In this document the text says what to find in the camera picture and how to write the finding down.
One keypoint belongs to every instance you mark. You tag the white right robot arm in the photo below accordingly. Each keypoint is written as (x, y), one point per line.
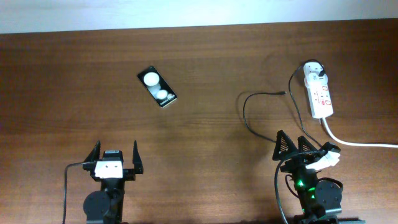
(320, 198)

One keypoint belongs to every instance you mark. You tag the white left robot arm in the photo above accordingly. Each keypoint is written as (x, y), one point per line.
(106, 204)

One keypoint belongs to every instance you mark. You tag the white USB charger plug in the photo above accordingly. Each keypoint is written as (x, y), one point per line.
(315, 79)

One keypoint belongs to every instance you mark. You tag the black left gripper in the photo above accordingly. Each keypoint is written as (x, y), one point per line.
(130, 173)

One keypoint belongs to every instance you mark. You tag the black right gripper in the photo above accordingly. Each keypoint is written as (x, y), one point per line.
(301, 160)

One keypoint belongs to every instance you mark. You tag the black Galaxy flip phone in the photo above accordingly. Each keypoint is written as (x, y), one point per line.
(157, 87)

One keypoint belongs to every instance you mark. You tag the white power strip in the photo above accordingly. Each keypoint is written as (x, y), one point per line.
(319, 97)

